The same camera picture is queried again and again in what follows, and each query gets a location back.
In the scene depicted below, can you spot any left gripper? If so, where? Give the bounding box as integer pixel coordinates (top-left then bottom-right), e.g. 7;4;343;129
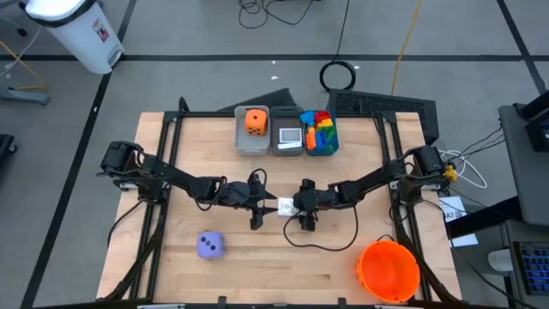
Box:
220;173;279;231

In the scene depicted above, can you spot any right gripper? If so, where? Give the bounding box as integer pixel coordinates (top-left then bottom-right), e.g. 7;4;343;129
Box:
292;179;334;232

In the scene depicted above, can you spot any teal print playing card deck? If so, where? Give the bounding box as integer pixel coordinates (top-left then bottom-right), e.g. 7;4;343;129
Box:
276;197;300;217

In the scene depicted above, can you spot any patterned back playing card deck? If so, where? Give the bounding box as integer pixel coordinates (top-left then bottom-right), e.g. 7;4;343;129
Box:
278;127;304;144

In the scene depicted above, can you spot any orange foam die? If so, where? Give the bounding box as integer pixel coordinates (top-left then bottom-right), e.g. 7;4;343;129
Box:
244;108;269;136

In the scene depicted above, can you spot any white plastic bin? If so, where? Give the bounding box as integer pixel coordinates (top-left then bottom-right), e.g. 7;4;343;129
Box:
233;105;271;156

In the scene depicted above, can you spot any grey plastic bin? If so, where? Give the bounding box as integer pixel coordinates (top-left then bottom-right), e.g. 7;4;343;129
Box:
268;105;305;157

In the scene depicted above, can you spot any teal plastic bin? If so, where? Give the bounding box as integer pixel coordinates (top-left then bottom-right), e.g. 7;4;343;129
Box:
302;108;340;157

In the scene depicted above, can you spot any purple foam die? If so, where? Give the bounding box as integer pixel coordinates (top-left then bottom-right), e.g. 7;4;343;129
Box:
196;231;226;260

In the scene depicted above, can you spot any orange pumpkin bucket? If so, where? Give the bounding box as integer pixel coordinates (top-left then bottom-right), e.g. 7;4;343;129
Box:
355;239;421;304

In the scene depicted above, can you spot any black perforated panel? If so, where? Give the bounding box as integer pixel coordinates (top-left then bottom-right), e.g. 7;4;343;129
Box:
326;88;440;148

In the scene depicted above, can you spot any white printed paper sheet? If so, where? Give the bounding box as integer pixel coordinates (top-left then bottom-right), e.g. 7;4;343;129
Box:
437;196;468;223

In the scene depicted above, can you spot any white rounded object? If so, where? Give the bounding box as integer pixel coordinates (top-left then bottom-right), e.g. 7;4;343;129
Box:
487;248;515;273

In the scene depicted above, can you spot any grey side cart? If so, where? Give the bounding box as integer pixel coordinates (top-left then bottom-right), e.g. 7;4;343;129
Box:
497;89;549;228

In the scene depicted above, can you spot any backlit keyboard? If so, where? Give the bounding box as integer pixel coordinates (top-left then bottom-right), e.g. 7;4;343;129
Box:
512;240;549;297

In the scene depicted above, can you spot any white trash can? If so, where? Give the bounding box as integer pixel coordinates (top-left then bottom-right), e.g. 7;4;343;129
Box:
17;0;126;76

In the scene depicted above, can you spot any grey stand foot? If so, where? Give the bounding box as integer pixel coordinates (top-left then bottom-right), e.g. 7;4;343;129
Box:
0;85;51;106

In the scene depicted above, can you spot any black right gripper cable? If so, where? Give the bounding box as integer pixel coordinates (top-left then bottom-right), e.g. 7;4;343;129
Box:
282;205;360;252

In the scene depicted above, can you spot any black aluminium table frame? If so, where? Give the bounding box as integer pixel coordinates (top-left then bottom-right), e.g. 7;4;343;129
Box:
100;96;464;309

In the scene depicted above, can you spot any coiled black floor cable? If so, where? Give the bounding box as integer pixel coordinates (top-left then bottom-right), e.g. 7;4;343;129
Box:
318;0;358;93

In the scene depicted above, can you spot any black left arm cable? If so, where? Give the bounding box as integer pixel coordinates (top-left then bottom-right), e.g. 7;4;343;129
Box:
106;199;145;249

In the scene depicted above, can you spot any yellow hanging cable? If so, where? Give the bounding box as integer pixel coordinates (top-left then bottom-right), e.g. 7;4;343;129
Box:
390;0;424;96

